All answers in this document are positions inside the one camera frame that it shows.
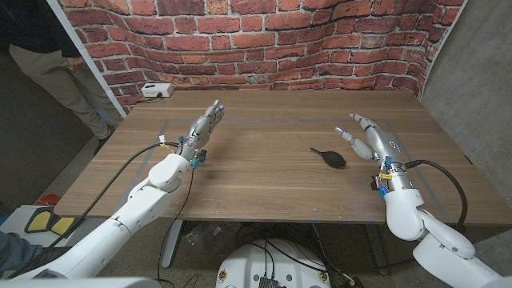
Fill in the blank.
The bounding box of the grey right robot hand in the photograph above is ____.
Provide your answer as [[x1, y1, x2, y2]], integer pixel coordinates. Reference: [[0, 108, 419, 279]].
[[334, 113, 415, 194]]

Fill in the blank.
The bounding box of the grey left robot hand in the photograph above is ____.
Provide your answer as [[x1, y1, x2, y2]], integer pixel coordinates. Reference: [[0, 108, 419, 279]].
[[178, 98, 226, 168]]

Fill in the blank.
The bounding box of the black rubber air blower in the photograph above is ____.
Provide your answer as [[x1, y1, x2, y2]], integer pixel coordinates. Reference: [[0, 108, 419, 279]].
[[310, 147, 347, 170]]

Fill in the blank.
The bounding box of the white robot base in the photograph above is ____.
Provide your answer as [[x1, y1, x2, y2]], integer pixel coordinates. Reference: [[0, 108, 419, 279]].
[[215, 238, 332, 288]]

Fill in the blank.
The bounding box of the white power strip box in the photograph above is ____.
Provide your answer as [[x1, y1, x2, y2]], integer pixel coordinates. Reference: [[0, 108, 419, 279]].
[[140, 82, 175, 98]]

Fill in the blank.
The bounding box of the red brick printed backdrop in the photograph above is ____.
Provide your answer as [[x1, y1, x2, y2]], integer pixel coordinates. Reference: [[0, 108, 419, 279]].
[[58, 0, 467, 117]]

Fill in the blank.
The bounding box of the grey table leg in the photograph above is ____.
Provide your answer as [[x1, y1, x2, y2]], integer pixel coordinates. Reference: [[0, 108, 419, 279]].
[[363, 223, 391, 276], [162, 219, 183, 269]]

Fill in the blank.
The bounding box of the clear plastic bag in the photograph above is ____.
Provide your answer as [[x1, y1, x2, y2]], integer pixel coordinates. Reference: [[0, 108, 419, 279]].
[[182, 222, 241, 261]]

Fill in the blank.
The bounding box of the standing person in khaki trousers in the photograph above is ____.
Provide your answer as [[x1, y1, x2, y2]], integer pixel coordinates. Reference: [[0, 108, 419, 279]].
[[0, 0, 125, 157]]

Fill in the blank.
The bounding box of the red round object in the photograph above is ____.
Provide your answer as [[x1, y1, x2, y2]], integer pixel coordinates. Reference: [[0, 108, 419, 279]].
[[34, 194, 61, 207]]

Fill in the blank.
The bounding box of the white board with yellow patches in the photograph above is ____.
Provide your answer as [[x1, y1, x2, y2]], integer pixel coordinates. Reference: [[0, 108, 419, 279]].
[[0, 204, 77, 247]]

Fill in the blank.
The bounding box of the seated person in blue jeans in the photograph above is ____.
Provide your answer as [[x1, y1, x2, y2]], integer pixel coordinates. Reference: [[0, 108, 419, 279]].
[[0, 230, 45, 277]]

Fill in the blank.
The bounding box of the black power cable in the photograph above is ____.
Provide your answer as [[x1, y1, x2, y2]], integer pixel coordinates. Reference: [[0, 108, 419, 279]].
[[135, 92, 163, 104]]

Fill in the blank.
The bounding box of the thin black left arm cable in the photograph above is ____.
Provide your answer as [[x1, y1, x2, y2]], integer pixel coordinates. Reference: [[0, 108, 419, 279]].
[[156, 166, 196, 281]]

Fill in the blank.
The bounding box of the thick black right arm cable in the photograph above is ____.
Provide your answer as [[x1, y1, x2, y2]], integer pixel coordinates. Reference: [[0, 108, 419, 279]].
[[404, 159, 469, 231]]

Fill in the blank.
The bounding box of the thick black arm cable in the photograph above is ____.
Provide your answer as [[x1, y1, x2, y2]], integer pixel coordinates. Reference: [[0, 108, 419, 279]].
[[7, 142, 181, 279], [404, 159, 469, 231]]

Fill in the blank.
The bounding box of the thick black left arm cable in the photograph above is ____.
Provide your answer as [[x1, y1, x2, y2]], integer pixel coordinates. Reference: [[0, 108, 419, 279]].
[[7, 142, 181, 279]]

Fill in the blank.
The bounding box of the white backdrop frame bar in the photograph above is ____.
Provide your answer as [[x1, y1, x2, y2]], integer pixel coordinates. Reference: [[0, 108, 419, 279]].
[[46, 0, 128, 118]]

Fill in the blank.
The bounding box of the black cable over robot base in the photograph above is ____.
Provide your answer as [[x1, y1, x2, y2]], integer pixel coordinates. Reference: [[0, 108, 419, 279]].
[[235, 223, 357, 287]]

